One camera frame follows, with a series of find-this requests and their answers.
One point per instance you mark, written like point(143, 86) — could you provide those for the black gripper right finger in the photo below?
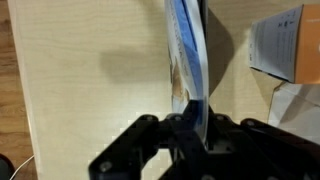
point(253, 150)

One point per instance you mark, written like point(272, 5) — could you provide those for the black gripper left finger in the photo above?
point(127, 155)

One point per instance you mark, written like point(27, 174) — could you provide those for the blue white cocoa box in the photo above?
point(188, 59)

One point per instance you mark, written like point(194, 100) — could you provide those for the white canvas tote bag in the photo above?
point(295, 108)

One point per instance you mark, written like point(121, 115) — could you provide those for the orange white Tazo tea carton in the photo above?
point(287, 45)

